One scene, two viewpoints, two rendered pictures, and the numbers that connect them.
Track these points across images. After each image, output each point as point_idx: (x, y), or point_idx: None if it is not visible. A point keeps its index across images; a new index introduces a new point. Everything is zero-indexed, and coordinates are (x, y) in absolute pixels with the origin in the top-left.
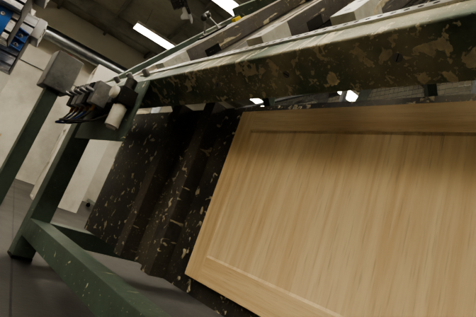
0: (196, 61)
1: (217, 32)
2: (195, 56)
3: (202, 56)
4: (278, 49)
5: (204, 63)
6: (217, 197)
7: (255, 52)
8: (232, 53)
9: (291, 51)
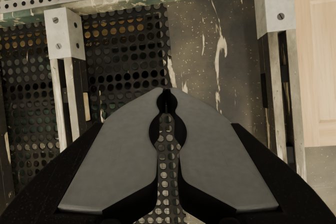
0: None
1: (283, 124)
2: (262, 48)
3: (261, 63)
4: None
5: None
6: None
7: None
8: None
9: None
